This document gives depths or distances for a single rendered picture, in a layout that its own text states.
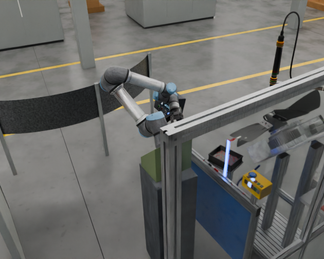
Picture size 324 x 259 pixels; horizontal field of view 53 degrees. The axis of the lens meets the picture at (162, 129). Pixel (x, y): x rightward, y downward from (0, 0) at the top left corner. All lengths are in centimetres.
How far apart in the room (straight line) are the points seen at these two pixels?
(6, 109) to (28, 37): 437
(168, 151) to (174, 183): 12
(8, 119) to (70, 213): 115
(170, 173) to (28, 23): 708
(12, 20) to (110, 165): 466
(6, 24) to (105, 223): 543
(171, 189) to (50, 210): 274
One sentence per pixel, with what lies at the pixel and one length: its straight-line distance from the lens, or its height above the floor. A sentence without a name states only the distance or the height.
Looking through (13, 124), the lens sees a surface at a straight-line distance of 373.
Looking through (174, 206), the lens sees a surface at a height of 179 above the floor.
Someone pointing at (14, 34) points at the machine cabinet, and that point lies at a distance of 784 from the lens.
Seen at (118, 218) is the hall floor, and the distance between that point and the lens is 334.
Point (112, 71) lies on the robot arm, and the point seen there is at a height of 163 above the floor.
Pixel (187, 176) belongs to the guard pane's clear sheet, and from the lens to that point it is 95.
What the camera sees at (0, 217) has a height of 101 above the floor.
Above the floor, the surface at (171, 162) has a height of 196.
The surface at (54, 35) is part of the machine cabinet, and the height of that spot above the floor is 17.
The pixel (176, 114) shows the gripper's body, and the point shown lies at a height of 129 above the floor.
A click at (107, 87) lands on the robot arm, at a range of 226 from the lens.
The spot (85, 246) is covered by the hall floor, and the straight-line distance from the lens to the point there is 320.
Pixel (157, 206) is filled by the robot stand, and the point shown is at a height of 84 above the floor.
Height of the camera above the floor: 251
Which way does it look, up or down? 34 degrees down
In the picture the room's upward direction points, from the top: 2 degrees counter-clockwise
